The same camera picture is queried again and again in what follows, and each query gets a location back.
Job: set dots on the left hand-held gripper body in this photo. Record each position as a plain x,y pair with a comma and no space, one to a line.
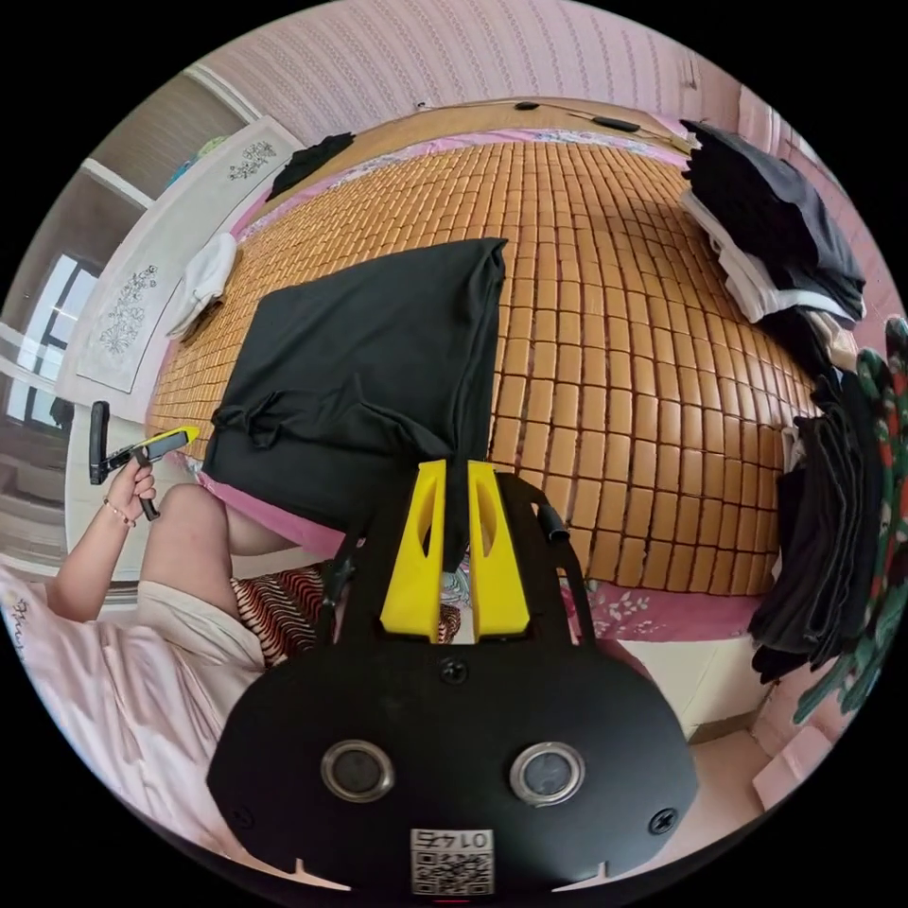
164,447

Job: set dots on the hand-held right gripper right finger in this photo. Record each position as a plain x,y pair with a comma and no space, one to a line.
500,582

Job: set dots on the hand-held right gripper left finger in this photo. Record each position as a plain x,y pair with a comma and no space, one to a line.
411,567

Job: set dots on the black short sleeve shirt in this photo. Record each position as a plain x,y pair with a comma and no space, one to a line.
355,355

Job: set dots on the person's left forearm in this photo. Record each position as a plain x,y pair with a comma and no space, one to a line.
85,560

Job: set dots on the person's left hand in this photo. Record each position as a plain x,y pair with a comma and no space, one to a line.
129,491

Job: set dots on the white cupboard with floral doors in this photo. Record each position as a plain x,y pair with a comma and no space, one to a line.
142,284

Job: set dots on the white garment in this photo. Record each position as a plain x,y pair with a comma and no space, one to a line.
207,278

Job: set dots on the window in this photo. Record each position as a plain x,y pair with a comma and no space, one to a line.
46,333

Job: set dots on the person's body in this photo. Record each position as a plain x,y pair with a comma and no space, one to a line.
163,638

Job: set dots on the bed with woven mat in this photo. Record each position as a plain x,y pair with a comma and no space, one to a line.
624,369

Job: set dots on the black crumpled garment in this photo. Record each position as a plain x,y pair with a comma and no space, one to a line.
308,163

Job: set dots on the pile of black clothes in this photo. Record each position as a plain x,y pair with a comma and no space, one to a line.
823,539

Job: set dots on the green patterned garment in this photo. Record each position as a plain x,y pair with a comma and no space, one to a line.
887,496

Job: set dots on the pile of folded clothes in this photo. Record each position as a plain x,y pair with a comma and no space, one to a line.
773,213

